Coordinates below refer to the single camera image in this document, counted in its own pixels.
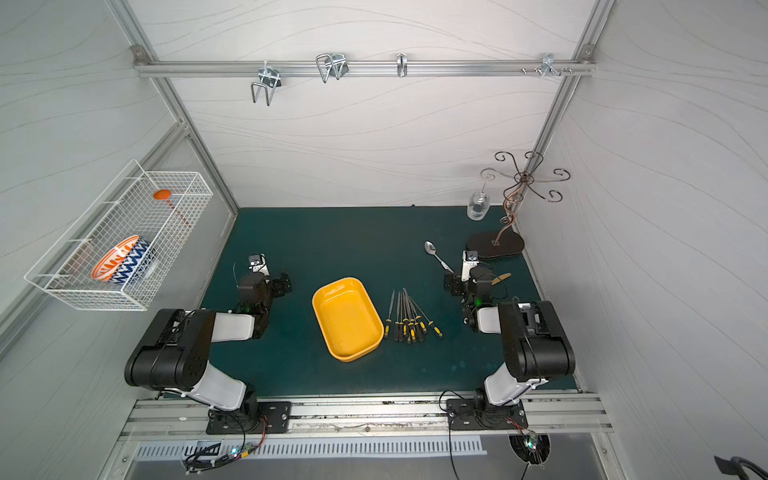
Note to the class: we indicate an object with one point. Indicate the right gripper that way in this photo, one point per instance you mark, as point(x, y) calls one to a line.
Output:
point(454, 284)

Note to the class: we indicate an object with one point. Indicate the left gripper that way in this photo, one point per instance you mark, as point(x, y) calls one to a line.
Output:
point(280, 284)

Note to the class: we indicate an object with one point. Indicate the yellow plastic storage tray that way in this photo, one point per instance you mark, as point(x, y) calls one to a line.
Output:
point(348, 320)

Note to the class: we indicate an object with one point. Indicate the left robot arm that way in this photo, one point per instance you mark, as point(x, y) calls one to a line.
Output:
point(173, 355)

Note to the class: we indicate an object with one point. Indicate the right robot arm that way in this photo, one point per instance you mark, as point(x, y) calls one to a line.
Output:
point(535, 346)

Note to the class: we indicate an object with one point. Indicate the wooden knife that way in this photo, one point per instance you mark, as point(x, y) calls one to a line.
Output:
point(501, 278)

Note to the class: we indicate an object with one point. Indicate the copper hook stand black base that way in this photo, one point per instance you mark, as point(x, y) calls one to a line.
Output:
point(505, 242)

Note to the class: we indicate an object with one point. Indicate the green table mat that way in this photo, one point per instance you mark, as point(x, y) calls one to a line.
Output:
point(384, 249)

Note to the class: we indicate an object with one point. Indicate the clear glass jar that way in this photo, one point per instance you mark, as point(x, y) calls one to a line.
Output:
point(478, 206)

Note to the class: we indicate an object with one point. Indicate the blue patterned bowl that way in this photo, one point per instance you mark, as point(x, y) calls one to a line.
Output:
point(138, 260)

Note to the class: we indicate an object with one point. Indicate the orange spoon in basket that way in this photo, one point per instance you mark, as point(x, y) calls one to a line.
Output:
point(164, 195)

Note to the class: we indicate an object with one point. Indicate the orange patterned bowl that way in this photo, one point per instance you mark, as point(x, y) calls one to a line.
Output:
point(108, 265)

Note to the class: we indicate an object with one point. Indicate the white vent strip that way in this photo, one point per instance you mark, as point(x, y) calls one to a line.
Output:
point(317, 448)

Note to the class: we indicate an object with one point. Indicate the metal double hook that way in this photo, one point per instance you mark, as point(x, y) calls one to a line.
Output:
point(268, 81)

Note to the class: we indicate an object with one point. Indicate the small metal hook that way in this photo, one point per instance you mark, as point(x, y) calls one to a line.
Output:
point(401, 65)

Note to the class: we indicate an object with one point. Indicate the metal loop hook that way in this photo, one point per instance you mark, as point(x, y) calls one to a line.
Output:
point(331, 65)

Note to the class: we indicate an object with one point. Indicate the metal clamp hook right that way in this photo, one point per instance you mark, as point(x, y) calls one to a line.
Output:
point(548, 68)

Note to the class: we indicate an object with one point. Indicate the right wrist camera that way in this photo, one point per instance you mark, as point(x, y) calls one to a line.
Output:
point(470, 260)

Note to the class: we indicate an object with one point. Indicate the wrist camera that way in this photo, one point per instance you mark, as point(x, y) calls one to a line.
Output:
point(257, 264)
point(470, 260)

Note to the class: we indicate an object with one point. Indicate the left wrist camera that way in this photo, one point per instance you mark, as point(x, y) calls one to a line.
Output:
point(257, 264)

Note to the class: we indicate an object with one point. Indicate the metal spoon white handle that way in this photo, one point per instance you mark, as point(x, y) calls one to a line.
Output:
point(431, 250)

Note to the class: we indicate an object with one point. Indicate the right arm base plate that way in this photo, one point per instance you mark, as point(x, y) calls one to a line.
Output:
point(467, 415)

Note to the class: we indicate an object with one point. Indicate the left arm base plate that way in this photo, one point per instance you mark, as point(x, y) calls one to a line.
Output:
point(271, 417)

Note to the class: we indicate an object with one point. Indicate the white wire basket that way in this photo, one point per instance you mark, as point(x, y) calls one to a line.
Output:
point(124, 208)

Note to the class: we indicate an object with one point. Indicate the aluminium front rail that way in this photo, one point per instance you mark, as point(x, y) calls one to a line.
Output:
point(547, 411)

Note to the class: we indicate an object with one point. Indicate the aluminium rail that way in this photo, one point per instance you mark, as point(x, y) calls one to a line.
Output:
point(357, 68)
point(547, 411)

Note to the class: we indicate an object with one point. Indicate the aluminium top rail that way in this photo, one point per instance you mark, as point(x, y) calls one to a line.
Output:
point(357, 68)

